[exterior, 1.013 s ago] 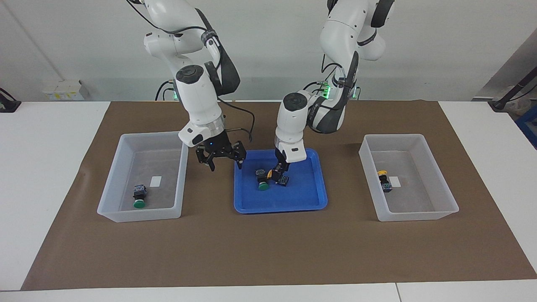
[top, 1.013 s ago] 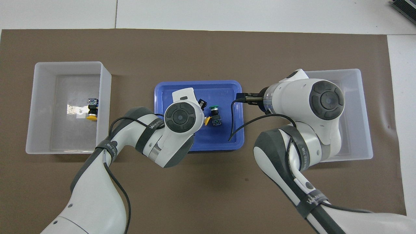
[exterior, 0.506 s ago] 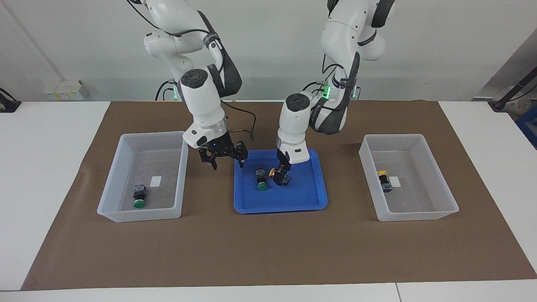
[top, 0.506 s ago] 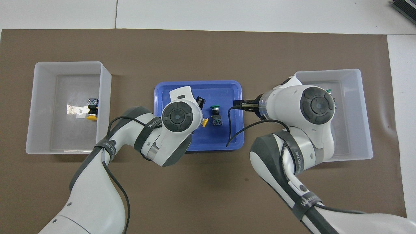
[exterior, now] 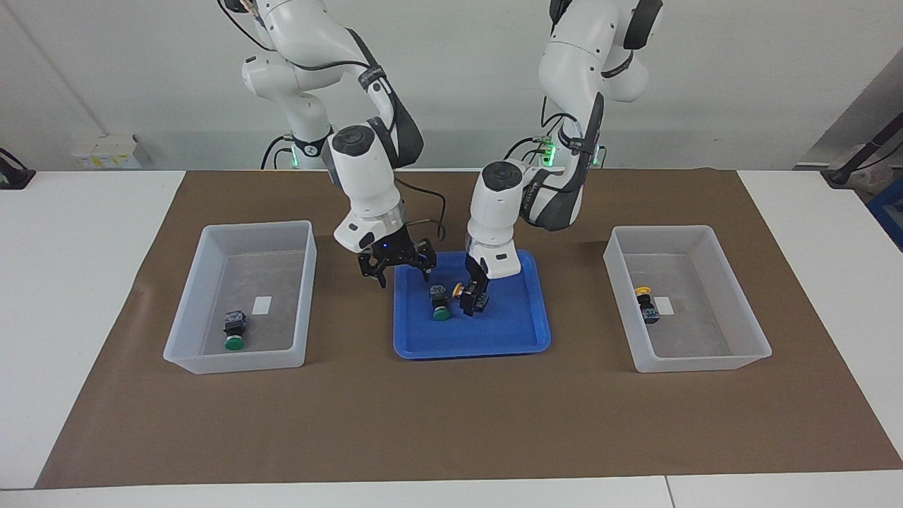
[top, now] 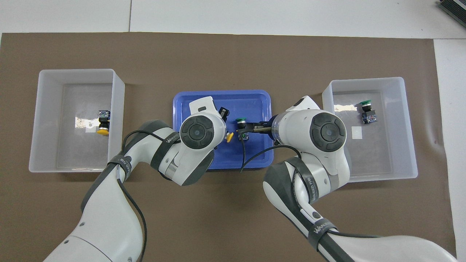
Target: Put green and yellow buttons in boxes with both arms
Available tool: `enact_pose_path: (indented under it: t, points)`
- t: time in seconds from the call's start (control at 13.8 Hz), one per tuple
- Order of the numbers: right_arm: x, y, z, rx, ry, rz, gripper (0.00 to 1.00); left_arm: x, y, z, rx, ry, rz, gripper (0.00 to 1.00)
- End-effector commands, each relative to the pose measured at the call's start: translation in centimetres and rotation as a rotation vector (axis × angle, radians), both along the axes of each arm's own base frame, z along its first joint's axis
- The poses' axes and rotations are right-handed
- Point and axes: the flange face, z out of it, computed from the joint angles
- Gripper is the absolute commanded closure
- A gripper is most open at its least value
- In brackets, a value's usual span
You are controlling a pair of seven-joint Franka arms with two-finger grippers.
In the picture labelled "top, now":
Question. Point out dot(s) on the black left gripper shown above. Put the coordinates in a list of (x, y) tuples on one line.
[(224, 114)]

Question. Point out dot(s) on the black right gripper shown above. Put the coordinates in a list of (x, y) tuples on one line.
[(264, 127)]

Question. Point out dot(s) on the green push button switch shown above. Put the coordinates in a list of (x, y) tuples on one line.
[(368, 113), (240, 120)]

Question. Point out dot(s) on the yellow push button switch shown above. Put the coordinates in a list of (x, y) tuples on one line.
[(229, 137), (103, 123)]

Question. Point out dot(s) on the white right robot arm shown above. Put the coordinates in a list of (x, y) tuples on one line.
[(327, 163)]

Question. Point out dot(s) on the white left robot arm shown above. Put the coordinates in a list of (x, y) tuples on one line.
[(109, 218)]

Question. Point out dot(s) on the blue plastic tray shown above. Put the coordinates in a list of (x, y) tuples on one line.
[(251, 105)]

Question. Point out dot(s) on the brown paper table mat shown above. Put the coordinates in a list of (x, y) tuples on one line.
[(233, 54)]

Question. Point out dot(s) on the white label sticker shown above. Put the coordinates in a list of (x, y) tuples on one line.
[(356, 132)]

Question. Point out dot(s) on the translucent white plastic box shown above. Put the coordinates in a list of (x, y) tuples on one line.
[(47, 109), (400, 109)]

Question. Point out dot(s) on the black ribbed device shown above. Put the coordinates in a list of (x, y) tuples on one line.
[(455, 5)]

